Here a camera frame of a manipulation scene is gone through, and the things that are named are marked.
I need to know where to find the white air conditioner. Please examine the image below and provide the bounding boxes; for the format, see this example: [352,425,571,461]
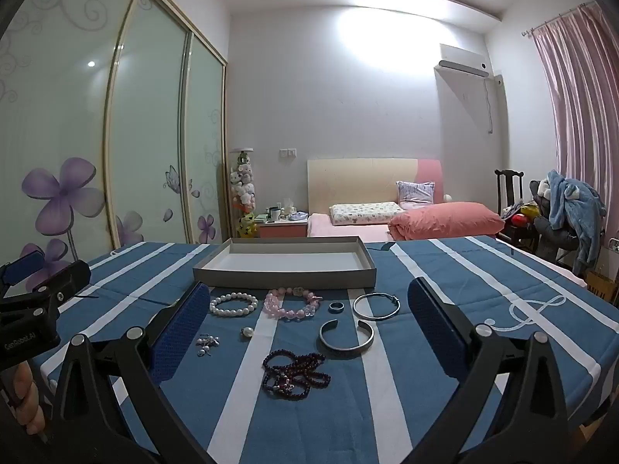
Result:
[434,43,490,78]

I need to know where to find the bed with cream pink headboard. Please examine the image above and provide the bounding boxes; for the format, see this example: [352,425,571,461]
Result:
[306,157,504,241]

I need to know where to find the silver cuff bracelet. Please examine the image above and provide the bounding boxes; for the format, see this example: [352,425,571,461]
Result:
[318,318,375,357]

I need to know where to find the person's left hand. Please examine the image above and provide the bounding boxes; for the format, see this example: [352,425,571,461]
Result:
[10,362,50,435]

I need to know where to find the white pearl bracelet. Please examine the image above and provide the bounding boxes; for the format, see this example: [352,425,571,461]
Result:
[209,291,259,319]

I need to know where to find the wooden crate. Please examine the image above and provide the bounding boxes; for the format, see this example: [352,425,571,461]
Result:
[585,271,619,304]

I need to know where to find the white air conditioner pipe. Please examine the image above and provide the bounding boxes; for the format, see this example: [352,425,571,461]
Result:
[484,75,504,133]

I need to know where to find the pink curtain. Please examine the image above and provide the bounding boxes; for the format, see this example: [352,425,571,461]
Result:
[532,2,619,252]

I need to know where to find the thin silver bangle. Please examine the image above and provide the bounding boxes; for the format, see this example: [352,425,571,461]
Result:
[352,292,401,321]

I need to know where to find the curtain rod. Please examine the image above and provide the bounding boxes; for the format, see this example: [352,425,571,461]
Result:
[521,2,597,37]

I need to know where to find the pink bead bracelet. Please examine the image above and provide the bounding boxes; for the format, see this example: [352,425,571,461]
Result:
[263,287,324,320]

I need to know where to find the stack of plush toys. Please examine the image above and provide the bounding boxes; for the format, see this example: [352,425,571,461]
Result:
[229,149,257,237]

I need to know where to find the dark red bead bracelet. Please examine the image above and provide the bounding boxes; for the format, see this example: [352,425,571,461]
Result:
[261,349,332,394]

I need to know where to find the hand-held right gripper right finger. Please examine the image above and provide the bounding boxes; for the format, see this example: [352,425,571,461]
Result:
[407,276,571,464]

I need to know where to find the flower print sliding wardrobe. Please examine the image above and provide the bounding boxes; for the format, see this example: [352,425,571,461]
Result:
[0,0,228,274]

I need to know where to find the grey cardboard tray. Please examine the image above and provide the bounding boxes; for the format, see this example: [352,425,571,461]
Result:
[192,236,377,289]

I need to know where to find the purple pillow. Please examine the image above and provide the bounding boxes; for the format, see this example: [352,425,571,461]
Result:
[395,181,436,210]

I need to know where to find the small pearl earrings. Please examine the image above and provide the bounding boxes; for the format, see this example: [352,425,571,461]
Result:
[195,334,221,357]

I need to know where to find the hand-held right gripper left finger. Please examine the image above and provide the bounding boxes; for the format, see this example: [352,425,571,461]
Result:
[46,281,214,464]

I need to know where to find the dark wooden chair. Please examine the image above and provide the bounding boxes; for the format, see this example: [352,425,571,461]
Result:
[494,169,539,248]

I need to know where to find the blue fleece garment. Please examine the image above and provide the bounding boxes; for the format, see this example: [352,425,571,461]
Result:
[546,170,606,276]

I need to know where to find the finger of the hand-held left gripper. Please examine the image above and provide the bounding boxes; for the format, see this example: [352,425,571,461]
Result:
[28,259,92,307]
[0,244,48,292]

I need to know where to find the pink white nightstand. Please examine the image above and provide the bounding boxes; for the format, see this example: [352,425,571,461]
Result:
[256,217,309,239]

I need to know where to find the blue white striped tablecloth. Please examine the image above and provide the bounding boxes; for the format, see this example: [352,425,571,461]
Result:
[41,236,619,464]

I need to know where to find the white patterned pillow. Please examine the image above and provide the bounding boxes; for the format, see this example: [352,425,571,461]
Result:
[329,201,403,226]

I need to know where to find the folded pink quilt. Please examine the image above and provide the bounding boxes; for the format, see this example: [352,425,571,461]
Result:
[389,201,506,241]

